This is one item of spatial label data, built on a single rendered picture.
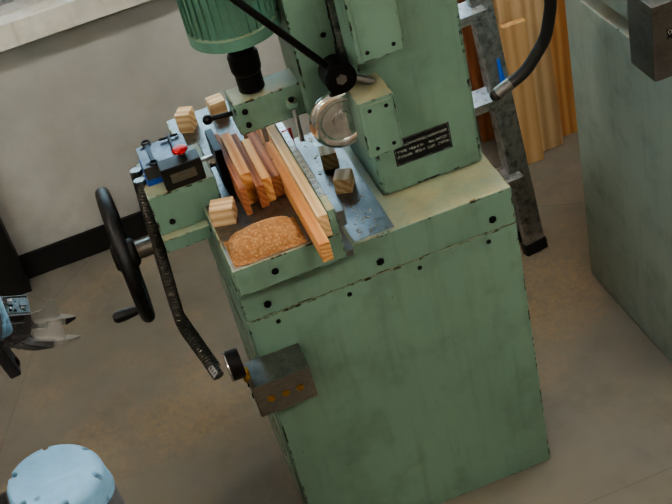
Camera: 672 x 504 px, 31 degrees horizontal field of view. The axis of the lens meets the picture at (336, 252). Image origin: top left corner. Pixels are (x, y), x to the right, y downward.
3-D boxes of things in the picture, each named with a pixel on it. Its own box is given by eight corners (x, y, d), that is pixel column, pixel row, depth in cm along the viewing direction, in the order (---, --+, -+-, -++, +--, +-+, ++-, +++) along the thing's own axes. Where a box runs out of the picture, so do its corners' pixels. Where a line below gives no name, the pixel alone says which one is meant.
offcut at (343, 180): (338, 182, 252) (335, 168, 250) (355, 181, 252) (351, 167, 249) (336, 194, 249) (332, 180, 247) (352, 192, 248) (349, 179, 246)
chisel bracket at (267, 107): (234, 126, 242) (223, 90, 237) (300, 103, 244) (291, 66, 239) (243, 144, 236) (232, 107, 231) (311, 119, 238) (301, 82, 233)
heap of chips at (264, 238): (223, 242, 227) (217, 226, 225) (293, 216, 229) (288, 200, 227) (234, 268, 220) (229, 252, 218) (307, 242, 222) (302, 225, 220)
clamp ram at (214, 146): (187, 177, 246) (175, 140, 241) (222, 164, 247) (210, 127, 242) (197, 199, 239) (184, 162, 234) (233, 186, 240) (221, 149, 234)
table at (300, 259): (131, 157, 269) (123, 135, 265) (261, 111, 273) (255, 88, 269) (191, 317, 221) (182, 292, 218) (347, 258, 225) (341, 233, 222)
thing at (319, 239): (247, 124, 258) (242, 109, 256) (256, 121, 258) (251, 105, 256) (323, 262, 216) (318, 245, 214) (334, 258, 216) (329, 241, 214)
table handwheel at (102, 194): (87, 183, 257) (87, 200, 229) (178, 151, 259) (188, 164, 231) (136, 310, 263) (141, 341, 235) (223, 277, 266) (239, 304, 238)
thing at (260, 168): (247, 162, 247) (240, 140, 243) (255, 160, 247) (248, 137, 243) (268, 202, 234) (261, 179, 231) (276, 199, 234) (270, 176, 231)
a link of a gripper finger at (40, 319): (76, 299, 251) (33, 308, 246) (75, 322, 254) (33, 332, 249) (70, 291, 253) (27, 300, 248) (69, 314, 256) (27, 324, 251)
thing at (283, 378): (250, 392, 247) (240, 364, 242) (306, 370, 249) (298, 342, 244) (260, 419, 240) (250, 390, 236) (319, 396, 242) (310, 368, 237)
